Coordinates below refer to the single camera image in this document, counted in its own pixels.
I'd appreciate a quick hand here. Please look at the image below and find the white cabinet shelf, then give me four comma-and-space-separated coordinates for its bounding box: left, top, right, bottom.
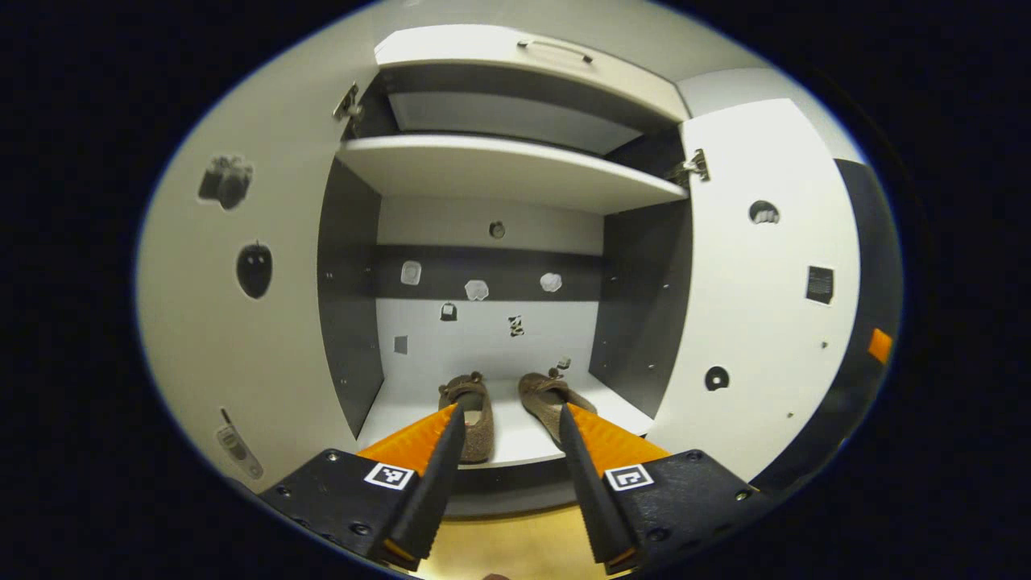
338, 135, 687, 214

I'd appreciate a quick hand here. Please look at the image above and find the white cabinet door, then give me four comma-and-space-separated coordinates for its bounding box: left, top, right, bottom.
644, 98, 861, 484
135, 32, 384, 496

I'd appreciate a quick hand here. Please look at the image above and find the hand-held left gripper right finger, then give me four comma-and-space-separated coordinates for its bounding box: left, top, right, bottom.
557, 403, 762, 575

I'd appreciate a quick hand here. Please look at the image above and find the metal door hinge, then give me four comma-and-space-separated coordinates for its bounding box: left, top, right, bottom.
334, 81, 364, 122
667, 149, 710, 184

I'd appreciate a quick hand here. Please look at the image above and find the brown felt shoe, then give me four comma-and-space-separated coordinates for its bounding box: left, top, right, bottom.
518, 370, 598, 449
438, 371, 495, 464

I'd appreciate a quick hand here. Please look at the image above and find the white and grey shoe cabinet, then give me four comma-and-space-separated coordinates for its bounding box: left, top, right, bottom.
317, 24, 694, 520

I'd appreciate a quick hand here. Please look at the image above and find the white cabinet drawer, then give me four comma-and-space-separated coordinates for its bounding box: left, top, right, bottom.
375, 24, 689, 123

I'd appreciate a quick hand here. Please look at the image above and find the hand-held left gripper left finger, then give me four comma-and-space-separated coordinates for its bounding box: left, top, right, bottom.
259, 403, 468, 573

